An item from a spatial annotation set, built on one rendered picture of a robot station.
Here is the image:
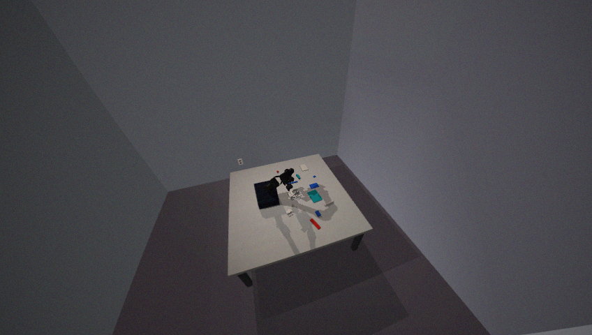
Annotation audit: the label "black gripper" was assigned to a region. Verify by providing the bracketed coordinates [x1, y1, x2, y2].
[282, 178, 293, 191]

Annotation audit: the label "teal flat plate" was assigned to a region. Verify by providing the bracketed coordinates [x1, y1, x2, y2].
[308, 190, 322, 203]

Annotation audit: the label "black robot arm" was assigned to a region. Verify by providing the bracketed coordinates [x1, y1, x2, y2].
[263, 168, 294, 194]

